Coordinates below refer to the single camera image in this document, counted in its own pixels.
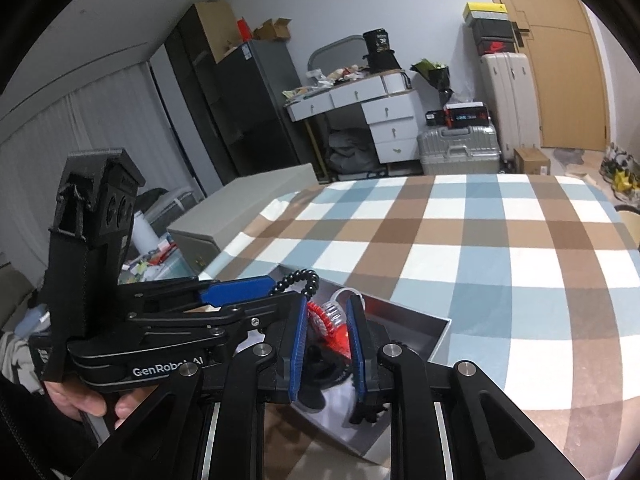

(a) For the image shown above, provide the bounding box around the grey cardboard box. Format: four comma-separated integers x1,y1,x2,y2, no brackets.
272,267,452,467

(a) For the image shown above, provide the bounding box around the flat cardboard box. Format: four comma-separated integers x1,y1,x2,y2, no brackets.
193,1,244,64

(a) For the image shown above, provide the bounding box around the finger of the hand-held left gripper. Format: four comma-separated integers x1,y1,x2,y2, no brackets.
117,275,277,313
127,291,307,352

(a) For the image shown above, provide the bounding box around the black gift box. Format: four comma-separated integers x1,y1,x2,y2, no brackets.
362,30,404,72

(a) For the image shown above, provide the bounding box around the white desk with drawers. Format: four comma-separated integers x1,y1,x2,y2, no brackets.
285,70,427,182

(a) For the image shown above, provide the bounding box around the black and red shoe box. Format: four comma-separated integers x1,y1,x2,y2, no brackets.
475,37,516,56

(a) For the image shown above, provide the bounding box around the yellow and white floor clutter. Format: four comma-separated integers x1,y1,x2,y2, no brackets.
599,144,640,202

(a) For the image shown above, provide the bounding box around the silver suitcase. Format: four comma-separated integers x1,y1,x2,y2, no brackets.
417,123,502,176

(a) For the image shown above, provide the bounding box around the red clear plastic toy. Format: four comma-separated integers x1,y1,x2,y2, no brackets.
306,287,362,362

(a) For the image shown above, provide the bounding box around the person's dark jacket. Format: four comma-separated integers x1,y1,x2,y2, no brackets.
0,374,101,480

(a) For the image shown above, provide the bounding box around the open cardboard carton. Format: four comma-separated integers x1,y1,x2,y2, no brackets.
253,18,292,42

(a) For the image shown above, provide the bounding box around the dark clothes heap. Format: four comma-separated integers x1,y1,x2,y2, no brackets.
327,129,382,179

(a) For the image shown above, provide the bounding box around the white curtain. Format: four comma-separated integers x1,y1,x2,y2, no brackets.
0,59,207,286

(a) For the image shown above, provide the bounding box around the desk clutter pile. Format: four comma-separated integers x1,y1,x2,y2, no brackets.
282,62,387,106

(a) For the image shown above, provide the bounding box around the grey arched chair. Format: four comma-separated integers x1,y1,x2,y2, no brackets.
307,36,371,84

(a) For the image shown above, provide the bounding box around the grey bedside cabinet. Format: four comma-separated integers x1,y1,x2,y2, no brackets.
167,163,317,282

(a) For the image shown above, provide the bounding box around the black box with red stripe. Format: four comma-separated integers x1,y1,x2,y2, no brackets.
443,101,489,129

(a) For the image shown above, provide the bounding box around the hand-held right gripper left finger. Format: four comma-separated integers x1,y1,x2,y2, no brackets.
70,296,308,480

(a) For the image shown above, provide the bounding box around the wooden door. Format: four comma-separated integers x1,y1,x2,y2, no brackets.
472,0,609,151

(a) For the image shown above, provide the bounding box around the black bead bracelet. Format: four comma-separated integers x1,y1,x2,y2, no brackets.
270,269,321,297

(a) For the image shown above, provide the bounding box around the dark tall wardrobe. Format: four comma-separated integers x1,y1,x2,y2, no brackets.
164,5,242,187

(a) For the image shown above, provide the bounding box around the yellow shoe box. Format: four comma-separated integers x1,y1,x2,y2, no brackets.
462,2,507,26

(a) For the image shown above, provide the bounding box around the white cylinder bottle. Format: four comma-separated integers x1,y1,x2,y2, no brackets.
131,210,161,257

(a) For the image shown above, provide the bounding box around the grey patterned cloth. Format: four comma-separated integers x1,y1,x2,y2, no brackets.
0,329,47,392

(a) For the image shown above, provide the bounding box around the black wrapped flower bouquet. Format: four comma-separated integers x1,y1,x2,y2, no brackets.
409,58,454,106

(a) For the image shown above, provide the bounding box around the cluttered clear storage bin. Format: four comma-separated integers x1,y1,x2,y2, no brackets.
119,242,202,287

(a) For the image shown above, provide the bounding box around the white suitcase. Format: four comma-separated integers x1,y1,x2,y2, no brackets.
479,52,542,162

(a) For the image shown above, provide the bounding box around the brown cardboard box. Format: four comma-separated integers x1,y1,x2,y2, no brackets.
513,147,551,176

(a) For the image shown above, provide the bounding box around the person's left hand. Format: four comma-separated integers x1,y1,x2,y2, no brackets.
43,378,147,432

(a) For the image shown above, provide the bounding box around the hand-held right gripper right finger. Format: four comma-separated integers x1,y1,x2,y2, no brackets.
346,295,586,480

